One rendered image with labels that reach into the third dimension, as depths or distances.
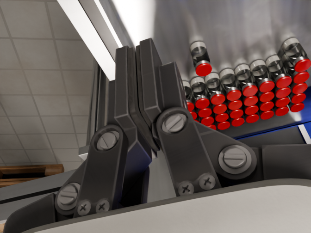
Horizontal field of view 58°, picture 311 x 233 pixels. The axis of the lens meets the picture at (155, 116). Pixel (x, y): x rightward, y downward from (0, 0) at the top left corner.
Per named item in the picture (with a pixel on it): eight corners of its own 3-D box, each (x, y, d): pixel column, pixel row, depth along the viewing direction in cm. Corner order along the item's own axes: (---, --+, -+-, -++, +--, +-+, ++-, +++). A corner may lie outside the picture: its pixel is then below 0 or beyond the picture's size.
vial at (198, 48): (207, 51, 38) (213, 72, 36) (191, 55, 39) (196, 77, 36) (204, 38, 37) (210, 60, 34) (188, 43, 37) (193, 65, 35)
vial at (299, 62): (297, 47, 39) (311, 70, 36) (281, 52, 40) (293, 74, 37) (298, 35, 38) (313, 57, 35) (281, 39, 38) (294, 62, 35)
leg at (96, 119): (117, 20, 124) (115, 181, 76) (98, 27, 125) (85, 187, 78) (108, 2, 117) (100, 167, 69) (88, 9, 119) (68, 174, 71)
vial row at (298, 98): (294, 80, 44) (306, 101, 42) (183, 108, 48) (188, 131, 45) (295, 70, 43) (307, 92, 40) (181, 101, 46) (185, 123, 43)
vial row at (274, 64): (296, 59, 41) (309, 81, 38) (177, 92, 44) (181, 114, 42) (297, 48, 39) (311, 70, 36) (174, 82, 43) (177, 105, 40)
